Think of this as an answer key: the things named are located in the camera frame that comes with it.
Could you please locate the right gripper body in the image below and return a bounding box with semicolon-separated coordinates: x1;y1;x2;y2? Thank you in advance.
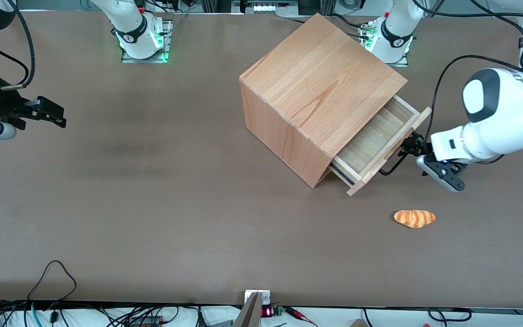
0;75;30;122

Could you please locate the wooden drawer with black handle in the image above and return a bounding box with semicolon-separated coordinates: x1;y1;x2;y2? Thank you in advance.
329;95;433;197

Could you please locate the wooden drawer cabinet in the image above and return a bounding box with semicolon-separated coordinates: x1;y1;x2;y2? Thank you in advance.
240;13;408;188

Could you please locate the orange striped bread roll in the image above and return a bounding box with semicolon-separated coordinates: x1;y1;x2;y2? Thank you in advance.
394;209;436;228

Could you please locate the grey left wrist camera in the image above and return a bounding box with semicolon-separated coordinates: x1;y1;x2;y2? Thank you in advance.
416;154;468;193

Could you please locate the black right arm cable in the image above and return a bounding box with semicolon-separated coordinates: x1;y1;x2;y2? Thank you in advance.
0;0;36;88

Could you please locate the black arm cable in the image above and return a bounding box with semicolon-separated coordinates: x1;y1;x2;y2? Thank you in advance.
0;0;36;88
412;0;523;139

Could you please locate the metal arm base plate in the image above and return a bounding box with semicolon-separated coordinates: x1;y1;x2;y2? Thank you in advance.
360;20;410;68
121;17;174;64

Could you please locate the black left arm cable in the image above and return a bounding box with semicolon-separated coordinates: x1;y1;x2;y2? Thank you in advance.
412;0;523;139

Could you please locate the black looped table cable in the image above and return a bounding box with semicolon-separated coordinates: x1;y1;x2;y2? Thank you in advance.
27;260;77;301

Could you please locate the red clip lead wire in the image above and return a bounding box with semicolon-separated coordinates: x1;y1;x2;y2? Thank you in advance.
283;306;317;327

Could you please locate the silver camera mount bracket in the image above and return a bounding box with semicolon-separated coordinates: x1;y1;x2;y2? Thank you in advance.
232;290;271;327

